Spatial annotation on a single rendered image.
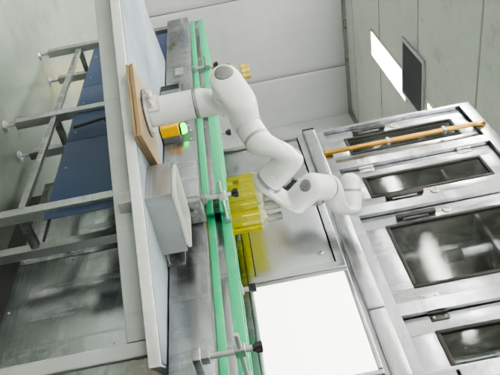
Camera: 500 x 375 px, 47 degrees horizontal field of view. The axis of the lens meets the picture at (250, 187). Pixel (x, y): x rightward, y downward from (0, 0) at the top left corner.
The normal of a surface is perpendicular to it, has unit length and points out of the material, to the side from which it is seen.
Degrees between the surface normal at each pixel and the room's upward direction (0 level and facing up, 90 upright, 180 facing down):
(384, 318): 90
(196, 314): 90
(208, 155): 90
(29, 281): 90
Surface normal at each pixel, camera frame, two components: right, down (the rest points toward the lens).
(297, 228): -0.17, -0.79
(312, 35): 0.11, 0.57
